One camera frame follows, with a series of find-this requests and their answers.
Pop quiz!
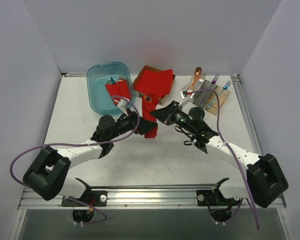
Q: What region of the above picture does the rolled red napkin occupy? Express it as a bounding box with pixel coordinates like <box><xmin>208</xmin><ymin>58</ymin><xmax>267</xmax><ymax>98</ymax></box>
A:
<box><xmin>118</xmin><ymin>78</ymin><xmax>131</xmax><ymax>100</ymax></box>
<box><xmin>105</xmin><ymin>82</ymin><xmax>121</xmax><ymax>105</ymax></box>

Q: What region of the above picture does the blue metallic fork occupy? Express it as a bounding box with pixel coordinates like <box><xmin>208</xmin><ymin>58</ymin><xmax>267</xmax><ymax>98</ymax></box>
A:
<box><xmin>207</xmin><ymin>80</ymin><xmax>232</xmax><ymax>109</ymax></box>

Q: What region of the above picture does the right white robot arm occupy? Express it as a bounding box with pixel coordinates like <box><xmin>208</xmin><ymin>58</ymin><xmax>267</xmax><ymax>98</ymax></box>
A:
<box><xmin>150</xmin><ymin>101</ymin><xmax>289</xmax><ymax>208</ymax></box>

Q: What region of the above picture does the copper metallic spoon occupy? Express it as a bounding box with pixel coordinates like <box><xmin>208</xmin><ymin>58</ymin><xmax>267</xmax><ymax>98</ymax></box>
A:
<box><xmin>188</xmin><ymin>66</ymin><xmax>202</xmax><ymax>90</ymax></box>

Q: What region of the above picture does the clear acrylic utensil holder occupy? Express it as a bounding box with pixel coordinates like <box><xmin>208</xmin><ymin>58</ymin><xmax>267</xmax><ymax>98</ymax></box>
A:
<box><xmin>181</xmin><ymin>77</ymin><xmax>231</xmax><ymax>115</ymax></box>

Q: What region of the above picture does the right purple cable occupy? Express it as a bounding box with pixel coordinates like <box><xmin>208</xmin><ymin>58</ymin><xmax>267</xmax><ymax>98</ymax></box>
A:
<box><xmin>189</xmin><ymin>89</ymin><xmax>261</xmax><ymax>231</ymax></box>

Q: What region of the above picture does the purple cable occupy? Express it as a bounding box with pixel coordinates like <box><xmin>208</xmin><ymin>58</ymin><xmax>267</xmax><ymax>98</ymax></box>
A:
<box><xmin>189</xmin><ymin>89</ymin><xmax>261</xmax><ymax>231</ymax></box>
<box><xmin>9</xmin><ymin>95</ymin><xmax>141</xmax><ymax>224</ymax></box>

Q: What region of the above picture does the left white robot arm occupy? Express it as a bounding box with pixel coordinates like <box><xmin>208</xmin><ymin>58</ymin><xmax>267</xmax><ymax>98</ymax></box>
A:
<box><xmin>22</xmin><ymin>111</ymin><xmax>158</xmax><ymax>206</ymax></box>

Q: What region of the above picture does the yellow plastic spoon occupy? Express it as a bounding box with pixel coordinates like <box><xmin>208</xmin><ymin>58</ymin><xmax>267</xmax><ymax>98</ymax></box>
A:
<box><xmin>143</xmin><ymin>95</ymin><xmax>152</xmax><ymax>103</ymax></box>

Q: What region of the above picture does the red napkin stack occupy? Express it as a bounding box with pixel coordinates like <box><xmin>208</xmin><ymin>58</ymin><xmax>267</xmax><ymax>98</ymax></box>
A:
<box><xmin>134</xmin><ymin>69</ymin><xmax>174</xmax><ymax>98</ymax></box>

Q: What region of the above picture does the purple metallic fork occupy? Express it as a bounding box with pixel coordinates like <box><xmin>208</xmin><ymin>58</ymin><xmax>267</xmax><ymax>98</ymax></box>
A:
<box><xmin>198</xmin><ymin>74</ymin><xmax>220</xmax><ymax>107</ymax></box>

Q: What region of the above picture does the aluminium front rail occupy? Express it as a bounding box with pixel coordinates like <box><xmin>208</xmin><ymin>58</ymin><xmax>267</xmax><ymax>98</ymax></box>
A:
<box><xmin>18</xmin><ymin>186</ymin><xmax>227</xmax><ymax>210</ymax></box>

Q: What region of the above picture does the red paper napkin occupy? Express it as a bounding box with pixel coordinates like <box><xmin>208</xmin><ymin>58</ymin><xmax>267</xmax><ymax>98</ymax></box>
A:
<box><xmin>141</xmin><ymin>93</ymin><xmax>159</xmax><ymax>139</ymax></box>

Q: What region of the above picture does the brown cardboard napkin box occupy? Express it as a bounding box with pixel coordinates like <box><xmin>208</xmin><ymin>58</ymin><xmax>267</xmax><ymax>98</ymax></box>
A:
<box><xmin>132</xmin><ymin>65</ymin><xmax>176</xmax><ymax>105</ymax></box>

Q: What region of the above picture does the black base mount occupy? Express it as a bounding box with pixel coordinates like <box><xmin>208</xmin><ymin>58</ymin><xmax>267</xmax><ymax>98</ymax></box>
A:
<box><xmin>196</xmin><ymin>189</ymin><xmax>240</xmax><ymax>207</ymax></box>
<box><xmin>61</xmin><ymin>189</ymin><xmax>108</xmax><ymax>207</ymax></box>

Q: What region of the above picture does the right rolled red napkin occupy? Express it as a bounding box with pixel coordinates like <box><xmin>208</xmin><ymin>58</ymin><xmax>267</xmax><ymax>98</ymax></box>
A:
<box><xmin>118</xmin><ymin>78</ymin><xmax>131</xmax><ymax>100</ymax></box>

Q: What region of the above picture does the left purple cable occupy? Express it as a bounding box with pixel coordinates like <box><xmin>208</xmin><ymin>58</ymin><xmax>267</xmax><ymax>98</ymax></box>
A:
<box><xmin>9</xmin><ymin>95</ymin><xmax>141</xmax><ymax>224</ymax></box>

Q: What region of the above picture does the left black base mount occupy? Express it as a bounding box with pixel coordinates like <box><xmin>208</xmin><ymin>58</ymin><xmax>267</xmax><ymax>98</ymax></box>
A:
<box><xmin>61</xmin><ymin>189</ymin><xmax>108</xmax><ymax>207</ymax></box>

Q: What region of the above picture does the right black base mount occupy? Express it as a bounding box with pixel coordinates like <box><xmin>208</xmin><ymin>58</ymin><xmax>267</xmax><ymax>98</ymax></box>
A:
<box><xmin>196</xmin><ymin>189</ymin><xmax>240</xmax><ymax>207</ymax></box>

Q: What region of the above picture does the blue transparent plastic bin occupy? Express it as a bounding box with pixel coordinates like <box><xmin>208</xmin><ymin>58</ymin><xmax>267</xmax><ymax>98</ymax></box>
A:
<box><xmin>86</xmin><ymin>62</ymin><xmax>135</xmax><ymax>115</ymax></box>

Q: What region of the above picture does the silver fork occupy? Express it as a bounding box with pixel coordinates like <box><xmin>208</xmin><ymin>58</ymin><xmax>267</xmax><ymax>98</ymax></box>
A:
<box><xmin>199</xmin><ymin>73</ymin><xmax>207</xmax><ymax>82</ymax></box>

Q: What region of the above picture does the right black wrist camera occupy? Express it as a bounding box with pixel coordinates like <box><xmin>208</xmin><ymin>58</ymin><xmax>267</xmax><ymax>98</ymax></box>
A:
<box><xmin>178</xmin><ymin>89</ymin><xmax>206</xmax><ymax>126</ymax></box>

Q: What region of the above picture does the left rolled red napkin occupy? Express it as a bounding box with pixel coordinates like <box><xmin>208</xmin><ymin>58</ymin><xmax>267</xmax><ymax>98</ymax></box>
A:
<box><xmin>105</xmin><ymin>82</ymin><xmax>121</xmax><ymax>105</ymax></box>

